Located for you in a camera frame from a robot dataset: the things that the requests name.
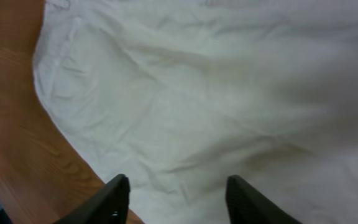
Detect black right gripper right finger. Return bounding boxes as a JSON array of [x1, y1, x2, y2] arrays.
[[225, 175, 300, 224]]

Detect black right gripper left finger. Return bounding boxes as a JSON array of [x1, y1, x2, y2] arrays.
[[55, 174, 130, 224]]

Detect beige cotton shorts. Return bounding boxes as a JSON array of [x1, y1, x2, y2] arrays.
[[33, 0, 358, 223]]

